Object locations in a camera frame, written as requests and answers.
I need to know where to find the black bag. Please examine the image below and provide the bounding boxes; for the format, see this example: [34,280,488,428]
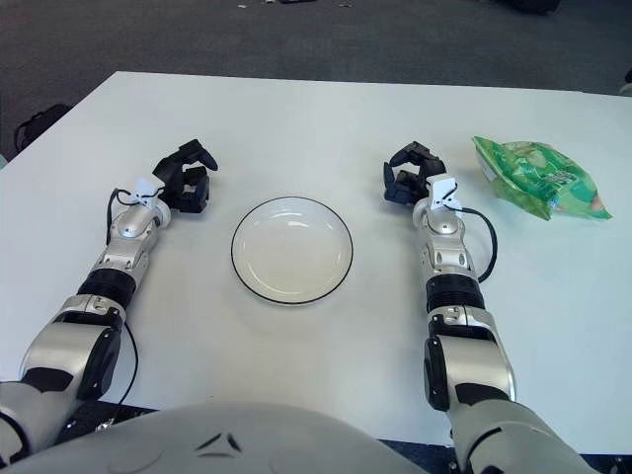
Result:
[13,103,70,149]

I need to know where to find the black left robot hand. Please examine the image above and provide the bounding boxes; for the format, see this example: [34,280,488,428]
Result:
[131,139,219,214]

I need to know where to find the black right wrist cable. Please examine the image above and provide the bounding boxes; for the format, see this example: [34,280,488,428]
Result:
[456,205,498,284]

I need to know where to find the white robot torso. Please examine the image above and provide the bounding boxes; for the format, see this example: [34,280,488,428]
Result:
[0,400,431,474]

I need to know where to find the black left elbow cable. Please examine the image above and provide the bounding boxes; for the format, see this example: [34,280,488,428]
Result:
[116,319,140,404]

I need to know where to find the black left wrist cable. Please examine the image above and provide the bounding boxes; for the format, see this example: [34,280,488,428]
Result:
[106,187,147,244]

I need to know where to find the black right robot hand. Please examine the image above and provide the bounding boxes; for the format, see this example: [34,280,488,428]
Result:
[382,141,463,211]

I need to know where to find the green potato chip bag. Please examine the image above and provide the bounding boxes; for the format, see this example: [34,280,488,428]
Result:
[471,135,614,221]

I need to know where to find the white plate with black rim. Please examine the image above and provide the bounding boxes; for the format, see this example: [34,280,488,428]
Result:
[229,196,356,306]

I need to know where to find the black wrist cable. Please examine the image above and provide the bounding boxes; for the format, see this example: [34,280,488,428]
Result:
[106,187,147,244]
[456,205,498,284]

